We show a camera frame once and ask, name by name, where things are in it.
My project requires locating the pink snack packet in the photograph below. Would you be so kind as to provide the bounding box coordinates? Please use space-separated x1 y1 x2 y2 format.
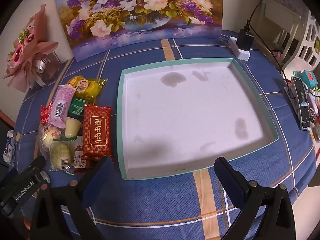
48 85 77 128

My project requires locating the green speckled barcode packet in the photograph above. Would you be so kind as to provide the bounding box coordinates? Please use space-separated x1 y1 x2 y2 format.
49 140 75 174

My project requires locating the teal-rimmed white box tray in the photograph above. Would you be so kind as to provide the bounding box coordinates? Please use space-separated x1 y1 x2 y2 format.
117 57 279 180

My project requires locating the smartphone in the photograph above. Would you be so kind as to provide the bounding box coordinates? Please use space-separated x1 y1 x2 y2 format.
291 76 312 131

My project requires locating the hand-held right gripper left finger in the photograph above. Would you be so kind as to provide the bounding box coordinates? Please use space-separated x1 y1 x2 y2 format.
30 156 114 240

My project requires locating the black charger adapter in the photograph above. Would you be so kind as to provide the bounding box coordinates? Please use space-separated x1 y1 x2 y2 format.
236 20 255 52

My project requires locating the small red snack packet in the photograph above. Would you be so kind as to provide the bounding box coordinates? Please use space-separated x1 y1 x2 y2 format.
40 102 54 125

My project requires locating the grey phone stand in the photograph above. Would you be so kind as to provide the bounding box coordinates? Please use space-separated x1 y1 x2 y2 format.
285 86 300 113

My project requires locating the flower painting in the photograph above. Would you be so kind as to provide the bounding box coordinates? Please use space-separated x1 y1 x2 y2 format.
53 0 223 62

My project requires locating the red patterned snack packet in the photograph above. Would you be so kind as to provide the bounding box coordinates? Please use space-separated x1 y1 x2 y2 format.
81 104 114 160

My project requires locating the teal toy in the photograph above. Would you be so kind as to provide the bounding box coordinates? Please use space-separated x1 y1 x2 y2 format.
294 70 318 89

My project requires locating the blue plaid sheet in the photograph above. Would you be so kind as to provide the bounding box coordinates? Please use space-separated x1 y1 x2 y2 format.
12 30 317 240

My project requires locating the round yellow pastry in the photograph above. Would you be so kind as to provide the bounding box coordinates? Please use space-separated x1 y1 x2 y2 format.
64 117 83 138

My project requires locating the white power strip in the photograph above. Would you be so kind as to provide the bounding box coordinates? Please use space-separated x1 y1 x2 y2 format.
221 35 251 61

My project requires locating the brown-red biscuit packet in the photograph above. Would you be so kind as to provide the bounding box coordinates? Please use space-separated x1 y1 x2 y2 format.
74 136 100 173

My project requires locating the orange and white bread packet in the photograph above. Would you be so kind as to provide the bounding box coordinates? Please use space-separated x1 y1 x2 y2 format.
37 124 65 153

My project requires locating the pink flower bouquet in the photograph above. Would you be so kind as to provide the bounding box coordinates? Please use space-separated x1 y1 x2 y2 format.
2 4 60 93

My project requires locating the dark green snack packet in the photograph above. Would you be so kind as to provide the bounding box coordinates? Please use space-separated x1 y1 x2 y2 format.
67 97 87 118

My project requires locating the pile of colourful trinkets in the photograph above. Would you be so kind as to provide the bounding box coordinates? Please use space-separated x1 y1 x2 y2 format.
310 87 320 140

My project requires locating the blue and white candy wrapper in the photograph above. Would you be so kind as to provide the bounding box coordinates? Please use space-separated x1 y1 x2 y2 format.
2 130 22 167

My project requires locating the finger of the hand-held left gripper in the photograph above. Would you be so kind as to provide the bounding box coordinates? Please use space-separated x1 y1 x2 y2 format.
0 155 48 218

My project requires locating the yellow bread packet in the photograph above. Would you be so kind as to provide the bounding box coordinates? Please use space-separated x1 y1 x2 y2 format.
65 76 108 105

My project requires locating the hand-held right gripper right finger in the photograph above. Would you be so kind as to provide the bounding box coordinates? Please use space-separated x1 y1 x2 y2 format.
214 156 297 240

